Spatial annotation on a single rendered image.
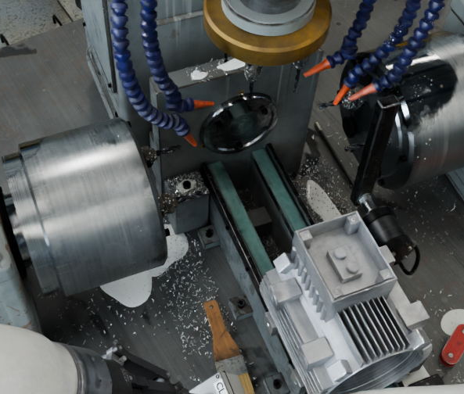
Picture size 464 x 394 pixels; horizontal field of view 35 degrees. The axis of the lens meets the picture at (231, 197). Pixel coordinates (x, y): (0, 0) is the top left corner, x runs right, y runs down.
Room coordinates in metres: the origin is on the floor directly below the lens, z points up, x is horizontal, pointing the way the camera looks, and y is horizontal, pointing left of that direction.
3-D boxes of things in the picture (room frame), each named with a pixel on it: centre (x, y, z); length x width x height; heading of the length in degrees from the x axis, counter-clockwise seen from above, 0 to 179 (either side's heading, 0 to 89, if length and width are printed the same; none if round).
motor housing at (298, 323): (0.49, -0.18, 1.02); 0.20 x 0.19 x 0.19; 26
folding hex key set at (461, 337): (0.56, -0.42, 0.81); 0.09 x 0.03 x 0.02; 148
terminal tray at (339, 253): (0.53, -0.16, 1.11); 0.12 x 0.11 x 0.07; 26
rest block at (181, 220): (0.79, 0.08, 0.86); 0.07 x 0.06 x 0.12; 116
